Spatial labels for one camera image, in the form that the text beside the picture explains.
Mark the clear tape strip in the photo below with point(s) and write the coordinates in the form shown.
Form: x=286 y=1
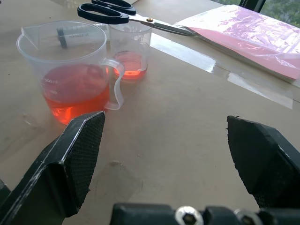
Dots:
x=211 y=68

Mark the pink paper stack in plastic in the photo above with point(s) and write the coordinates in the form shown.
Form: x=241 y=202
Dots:
x=246 y=39

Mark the small beaker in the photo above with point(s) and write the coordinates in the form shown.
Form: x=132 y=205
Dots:
x=130 y=54

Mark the large measuring jug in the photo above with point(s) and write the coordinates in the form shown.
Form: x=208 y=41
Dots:
x=70 y=70

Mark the black metal frame post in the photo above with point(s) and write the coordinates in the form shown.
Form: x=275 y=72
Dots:
x=252 y=4

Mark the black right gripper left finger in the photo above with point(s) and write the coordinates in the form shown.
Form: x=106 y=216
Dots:
x=58 y=164

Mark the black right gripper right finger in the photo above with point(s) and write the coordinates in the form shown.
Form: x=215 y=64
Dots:
x=262 y=159

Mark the clear plastic syringe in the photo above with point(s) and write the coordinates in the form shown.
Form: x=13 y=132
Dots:
x=77 y=35

